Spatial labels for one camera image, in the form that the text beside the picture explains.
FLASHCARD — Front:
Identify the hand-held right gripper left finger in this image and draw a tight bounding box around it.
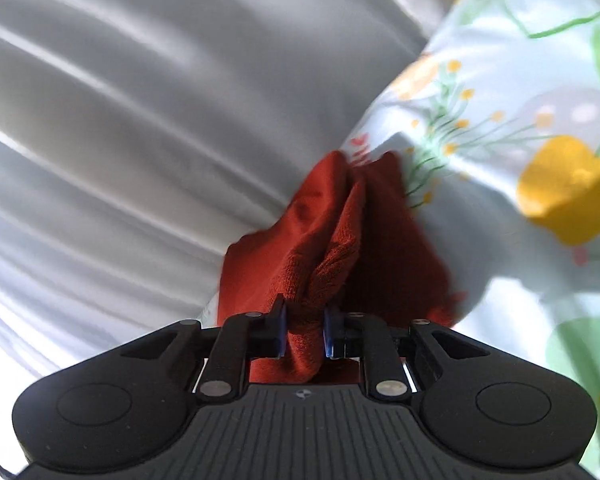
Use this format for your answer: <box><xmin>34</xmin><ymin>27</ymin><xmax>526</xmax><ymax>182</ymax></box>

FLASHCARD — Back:
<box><xmin>122</xmin><ymin>293</ymin><xmax>288</xmax><ymax>402</ymax></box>

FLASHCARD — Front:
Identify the white curtain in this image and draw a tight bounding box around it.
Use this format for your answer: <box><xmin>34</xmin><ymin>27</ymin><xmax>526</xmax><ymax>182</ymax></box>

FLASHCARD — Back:
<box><xmin>0</xmin><ymin>0</ymin><xmax>486</xmax><ymax>480</ymax></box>

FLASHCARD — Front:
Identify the floral bed sheet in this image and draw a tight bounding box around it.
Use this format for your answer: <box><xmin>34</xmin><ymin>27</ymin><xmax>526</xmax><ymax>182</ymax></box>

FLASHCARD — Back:
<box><xmin>200</xmin><ymin>0</ymin><xmax>600</xmax><ymax>480</ymax></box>

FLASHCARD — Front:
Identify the red knit sweater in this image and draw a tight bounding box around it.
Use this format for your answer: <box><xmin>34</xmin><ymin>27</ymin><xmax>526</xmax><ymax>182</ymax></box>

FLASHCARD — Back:
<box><xmin>218</xmin><ymin>150</ymin><xmax>469</xmax><ymax>386</ymax></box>

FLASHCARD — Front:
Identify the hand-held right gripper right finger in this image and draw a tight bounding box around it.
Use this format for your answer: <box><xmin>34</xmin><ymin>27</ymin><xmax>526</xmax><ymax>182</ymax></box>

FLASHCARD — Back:
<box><xmin>323</xmin><ymin>304</ymin><xmax>481</xmax><ymax>402</ymax></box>

